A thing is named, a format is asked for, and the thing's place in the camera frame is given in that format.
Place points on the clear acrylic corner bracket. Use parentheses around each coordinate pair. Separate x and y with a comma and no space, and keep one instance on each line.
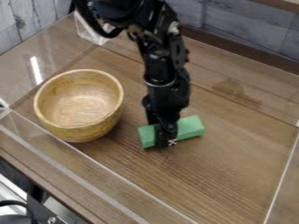
(85,31)

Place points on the clear acrylic tray wall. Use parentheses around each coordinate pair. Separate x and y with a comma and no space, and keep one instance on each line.
(216,179)

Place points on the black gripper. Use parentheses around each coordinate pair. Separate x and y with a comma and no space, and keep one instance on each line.
(162,103)

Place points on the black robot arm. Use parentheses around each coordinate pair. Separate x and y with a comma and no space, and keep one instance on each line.
(149,23)

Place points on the green rectangular block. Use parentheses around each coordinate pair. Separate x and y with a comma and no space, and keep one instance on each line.
(189,128)

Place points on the black metal table bracket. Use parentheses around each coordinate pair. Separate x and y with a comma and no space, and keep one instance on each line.
(40,214)

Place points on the wooden bowl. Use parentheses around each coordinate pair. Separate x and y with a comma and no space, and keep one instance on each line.
(77,104)

